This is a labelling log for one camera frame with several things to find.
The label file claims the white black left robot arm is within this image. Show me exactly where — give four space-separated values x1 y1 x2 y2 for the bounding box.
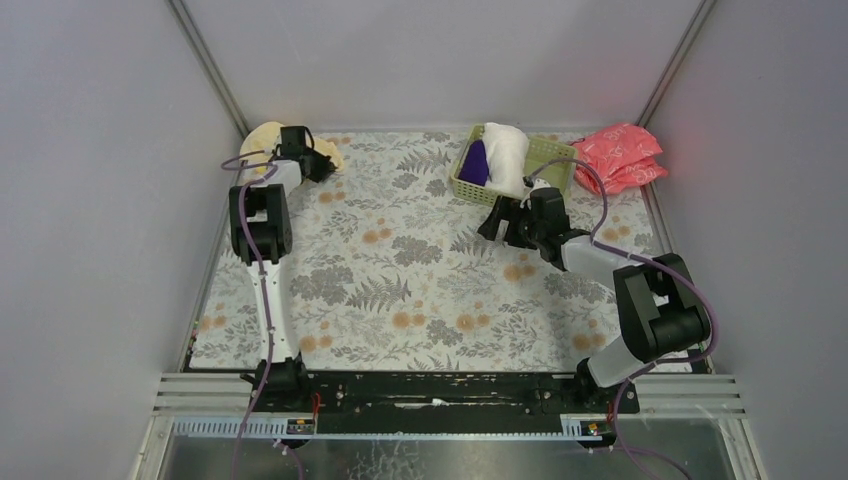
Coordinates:
221 125 337 401

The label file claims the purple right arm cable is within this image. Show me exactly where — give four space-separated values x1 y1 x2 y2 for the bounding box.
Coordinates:
526 157 720 480

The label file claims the purple microfibre towel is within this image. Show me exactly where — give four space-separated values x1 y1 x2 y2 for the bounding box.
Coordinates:
456 140 489 187

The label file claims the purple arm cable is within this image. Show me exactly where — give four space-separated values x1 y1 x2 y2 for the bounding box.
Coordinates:
526 157 720 480
220 150 280 480

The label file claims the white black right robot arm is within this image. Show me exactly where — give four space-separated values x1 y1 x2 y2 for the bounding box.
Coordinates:
478 187 713 392

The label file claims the green perforated plastic basket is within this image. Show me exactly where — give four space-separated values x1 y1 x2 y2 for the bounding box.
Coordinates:
450 123 578 206

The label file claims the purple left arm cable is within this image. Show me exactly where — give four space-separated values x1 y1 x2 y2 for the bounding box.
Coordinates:
220 150 280 480

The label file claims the yellow duck towel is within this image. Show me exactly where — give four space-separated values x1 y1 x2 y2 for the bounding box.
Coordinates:
237 121 345 189

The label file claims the pink patterned plastic package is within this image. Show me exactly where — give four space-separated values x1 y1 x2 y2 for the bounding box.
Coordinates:
572 123 669 195

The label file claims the white towel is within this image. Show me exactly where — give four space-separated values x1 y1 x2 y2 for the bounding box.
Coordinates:
481 122 529 198

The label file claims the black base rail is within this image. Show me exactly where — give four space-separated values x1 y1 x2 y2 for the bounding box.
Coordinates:
242 371 640 436

